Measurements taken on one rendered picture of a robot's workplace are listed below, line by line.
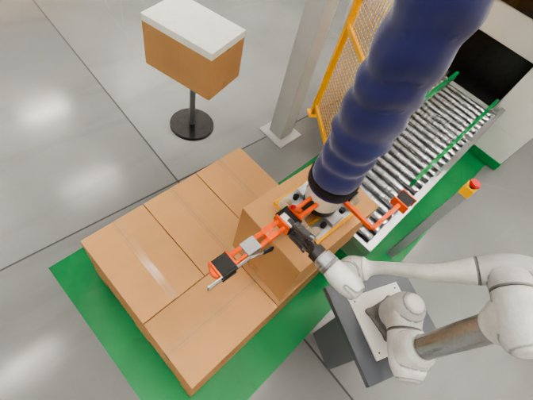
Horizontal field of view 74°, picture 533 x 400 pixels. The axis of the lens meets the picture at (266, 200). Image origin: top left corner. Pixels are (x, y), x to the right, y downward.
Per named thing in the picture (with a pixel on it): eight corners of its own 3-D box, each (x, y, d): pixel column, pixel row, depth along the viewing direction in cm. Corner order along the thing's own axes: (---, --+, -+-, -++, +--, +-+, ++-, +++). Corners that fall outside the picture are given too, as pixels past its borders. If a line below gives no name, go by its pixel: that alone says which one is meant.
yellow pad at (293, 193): (318, 172, 186) (321, 167, 182) (331, 186, 183) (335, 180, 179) (272, 203, 170) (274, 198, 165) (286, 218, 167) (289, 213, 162)
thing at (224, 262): (224, 254, 139) (225, 248, 135) (235, 268, 137) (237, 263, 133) (207, 266, 135) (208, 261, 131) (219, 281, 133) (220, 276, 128)
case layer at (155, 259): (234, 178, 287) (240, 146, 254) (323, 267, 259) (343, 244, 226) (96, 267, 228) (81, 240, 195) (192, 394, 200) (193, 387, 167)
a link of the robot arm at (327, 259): (320, 277, 144) (309, 267, 146) (333, 263, 149) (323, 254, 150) (327, 269, 137) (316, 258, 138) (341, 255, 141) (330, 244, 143)
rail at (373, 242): (487, 121, 353) (501, 106, 338) (492, 124, 352) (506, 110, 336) (354, 256, 239) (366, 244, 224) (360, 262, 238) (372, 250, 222)
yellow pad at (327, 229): (344, 198, 181) (348, 192, 176) (358, 211, 178) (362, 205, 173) (299, 232, 164) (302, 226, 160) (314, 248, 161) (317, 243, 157)
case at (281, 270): (304, 195, 227) (324, 155, 194) (349, 240, 215) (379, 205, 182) (231, 245, 197) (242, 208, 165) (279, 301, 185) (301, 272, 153)
